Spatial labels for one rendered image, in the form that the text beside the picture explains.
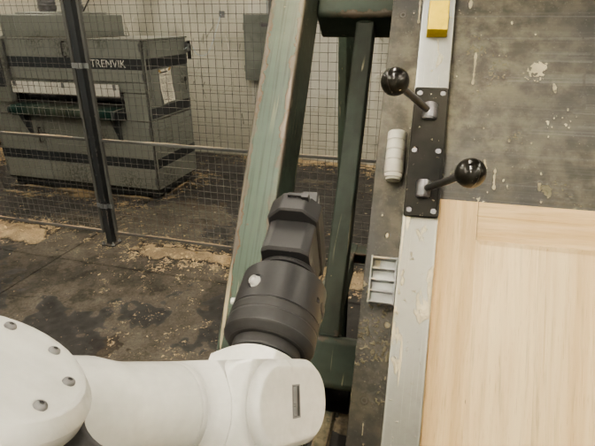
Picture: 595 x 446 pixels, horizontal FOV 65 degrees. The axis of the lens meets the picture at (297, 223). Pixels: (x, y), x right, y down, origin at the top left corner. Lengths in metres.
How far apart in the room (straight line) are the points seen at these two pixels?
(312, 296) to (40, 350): 0.28
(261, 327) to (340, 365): 0.37
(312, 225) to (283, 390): 0.19
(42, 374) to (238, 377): 0.16
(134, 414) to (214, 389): 0.07
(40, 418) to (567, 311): 0.67
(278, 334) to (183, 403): 0.13
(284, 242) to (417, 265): 0.27
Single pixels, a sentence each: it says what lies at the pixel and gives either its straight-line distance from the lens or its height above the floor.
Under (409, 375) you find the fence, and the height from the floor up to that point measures 1.16.
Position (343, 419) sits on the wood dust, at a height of 0.01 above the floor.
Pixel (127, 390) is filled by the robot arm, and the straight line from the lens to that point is 0.29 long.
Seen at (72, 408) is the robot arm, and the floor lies 1.48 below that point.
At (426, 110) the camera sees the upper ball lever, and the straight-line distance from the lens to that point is 0.73.
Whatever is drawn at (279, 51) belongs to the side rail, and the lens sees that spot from 0.82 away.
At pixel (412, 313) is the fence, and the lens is 0.69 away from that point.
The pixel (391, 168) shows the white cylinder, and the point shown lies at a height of 1.40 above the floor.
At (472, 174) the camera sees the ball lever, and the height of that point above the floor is 1.43.
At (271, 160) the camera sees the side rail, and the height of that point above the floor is 1.40.
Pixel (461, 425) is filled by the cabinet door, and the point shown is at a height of 1.10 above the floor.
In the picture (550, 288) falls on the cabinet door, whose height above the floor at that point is 1.26.
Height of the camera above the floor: 1.61
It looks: 23 degrees down
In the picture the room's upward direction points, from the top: straight up
